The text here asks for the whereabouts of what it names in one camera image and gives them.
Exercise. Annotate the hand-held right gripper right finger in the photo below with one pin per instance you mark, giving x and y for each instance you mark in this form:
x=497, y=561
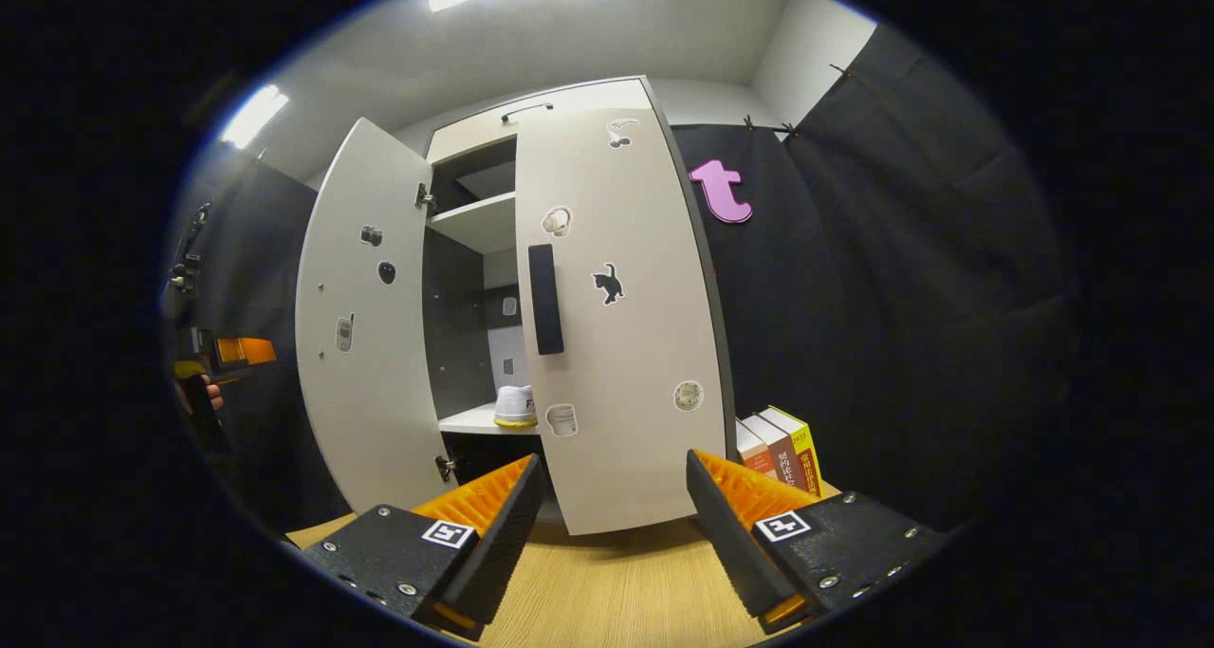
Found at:
x=726, y=539

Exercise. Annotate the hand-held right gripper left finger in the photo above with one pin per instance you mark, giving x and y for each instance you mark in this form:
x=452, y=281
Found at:
x=507, y=534

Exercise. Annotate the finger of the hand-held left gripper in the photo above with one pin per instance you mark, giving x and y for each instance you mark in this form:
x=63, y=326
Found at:
x=247, y=350

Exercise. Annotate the white striped shoe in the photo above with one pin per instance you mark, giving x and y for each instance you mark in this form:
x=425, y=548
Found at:
x=512, y=403

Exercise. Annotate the white cabinet door cat sticker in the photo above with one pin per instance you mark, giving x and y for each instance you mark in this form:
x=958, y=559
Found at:
x=635, y=363

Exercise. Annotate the white shoe cabinet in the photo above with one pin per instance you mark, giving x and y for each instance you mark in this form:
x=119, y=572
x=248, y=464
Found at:
x=460, y=325

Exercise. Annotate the white cabinet drawer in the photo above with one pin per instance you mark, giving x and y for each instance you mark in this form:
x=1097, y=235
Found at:
x=465, y=140

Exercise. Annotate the black backdrop cloth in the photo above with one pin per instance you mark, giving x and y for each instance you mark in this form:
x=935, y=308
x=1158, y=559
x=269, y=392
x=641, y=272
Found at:
x=901, y=297
x=256, y=278

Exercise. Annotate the orange book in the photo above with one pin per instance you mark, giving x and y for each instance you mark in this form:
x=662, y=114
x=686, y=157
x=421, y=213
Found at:
x=752, y=453

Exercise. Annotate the white book red spine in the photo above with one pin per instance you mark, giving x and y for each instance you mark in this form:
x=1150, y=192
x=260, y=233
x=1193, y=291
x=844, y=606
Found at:
x=782, y=458

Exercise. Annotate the yellow book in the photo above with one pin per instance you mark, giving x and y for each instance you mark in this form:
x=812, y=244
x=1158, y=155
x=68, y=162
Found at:
x=806, y=449

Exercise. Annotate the small ceiling light panel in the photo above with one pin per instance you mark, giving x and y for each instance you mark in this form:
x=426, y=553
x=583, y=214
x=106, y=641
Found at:
x=254, y=117

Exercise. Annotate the dark metal bracket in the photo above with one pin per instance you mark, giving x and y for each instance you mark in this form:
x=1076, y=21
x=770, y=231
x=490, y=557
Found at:
x=188, y=268

